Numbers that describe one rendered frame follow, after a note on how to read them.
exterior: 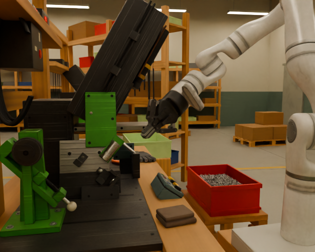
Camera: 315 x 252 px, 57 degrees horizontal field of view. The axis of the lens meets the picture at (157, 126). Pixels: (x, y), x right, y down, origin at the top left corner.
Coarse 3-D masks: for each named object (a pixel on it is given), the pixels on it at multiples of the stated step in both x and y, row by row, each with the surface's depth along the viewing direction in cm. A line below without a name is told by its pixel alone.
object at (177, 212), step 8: (160, 208) 86; (168, 208) 86; (176, 208) 86; (184, 208) 86; (160, 216) 83; (168, 216) 81; (176, 216) 82; (184, 216) 82; (192, 216) 84; (168, 224) 80; (176, 224) 81
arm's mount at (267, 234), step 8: (264, 224) 84; (272, 224) 84; (280, 224) 84; (232, 232) 81; (240, 232) 79; (248, 232) 79; (256, 232) 79; (264, 232) 79; (272, 232) 79; (232, 240) 81; (240, 240) 76; (248, 240) 75; (256, 240) 75; (264, 240) 75; (272, 240) 75; (280, 240) 76; (240, 248) 77; (248, 248) 73; (256, 248) 72; (264, 248) 72; (272, 248) 72; (280, 248) 72; (288, 248) 72; (296, 248) 72; (304, 248) 72; (312, 248) 72
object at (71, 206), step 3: (63, 198) 83; (63, 201) 83; (66, 201) 83; (69, 201) 84; (72, 201) 84; (66, 204) 84; (69, 204) 83; (72, 204) 83; (75, 204) 84; (69, 207) 83; (72, 207) 83; (75, 207) 84; (69, 210) 84; (72, 210) 84
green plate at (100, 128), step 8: (88, 96) 110; (96, 96) 110; (104, 96) 111; (112, 96) 111; (88, 104) 109; (96, 104) 110; (104, 104) 111; (112, 104) 111; (88, 112) 109; (96, 112) 110; (104, 112) 110; (112, 112) 111; (88, 120) 109; (96, 120) 109; (104, 120) 110; (112, 120) 110; (88, 128) 108; (96, 128) 109; (104, 128) 109; (112, 128) 110; (88, 136) 108; (96, 136) 108; (104, 136) 109; (112, 136) 109; (88, 144) 107; (96, 144) 108; (104, 144) 108
